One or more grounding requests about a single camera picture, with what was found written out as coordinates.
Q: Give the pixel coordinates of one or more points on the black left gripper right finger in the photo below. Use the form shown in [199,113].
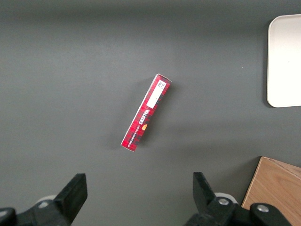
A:
[204,197]

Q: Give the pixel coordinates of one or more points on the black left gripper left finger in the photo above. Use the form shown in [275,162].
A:
[68,197]

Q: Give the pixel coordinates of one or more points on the wooden drawer cabinet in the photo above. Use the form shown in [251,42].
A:
[275,186]

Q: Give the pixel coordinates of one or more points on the red tartan biscuit box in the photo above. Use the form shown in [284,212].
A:
[145,115]

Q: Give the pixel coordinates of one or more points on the cream plastic tray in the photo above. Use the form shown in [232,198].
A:
[285,61]

